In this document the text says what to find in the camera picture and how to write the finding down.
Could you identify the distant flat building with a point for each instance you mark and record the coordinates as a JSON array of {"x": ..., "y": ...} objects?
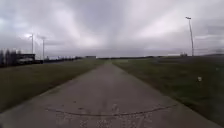
[{"x": 90, "y": 57}]

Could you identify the grey concrete path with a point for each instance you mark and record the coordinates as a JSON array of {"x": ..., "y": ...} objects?
[{"x": 106, "y": 96}]

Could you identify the grass field with lamp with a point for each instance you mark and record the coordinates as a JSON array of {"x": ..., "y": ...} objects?
[{"x": 180, "y": 76}]

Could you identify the distant lamp pole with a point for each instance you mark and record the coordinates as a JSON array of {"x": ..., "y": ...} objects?
[
  {"x": 43, "y": 50},
  {"x": 32, "y": 43}
]

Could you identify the grass field with buildings behind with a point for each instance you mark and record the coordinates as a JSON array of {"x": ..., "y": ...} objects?
[{"x": 36, "y": 78}]

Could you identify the tall thin street lamp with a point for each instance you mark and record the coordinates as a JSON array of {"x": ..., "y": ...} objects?
[{"x": 191, "y": 40}]

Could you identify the small white object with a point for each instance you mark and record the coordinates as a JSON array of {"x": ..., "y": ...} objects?
[{"x": 199, "y": 79}]

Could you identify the row of trees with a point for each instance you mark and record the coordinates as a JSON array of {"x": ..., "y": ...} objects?
[{"x": 8, "y": 58}]

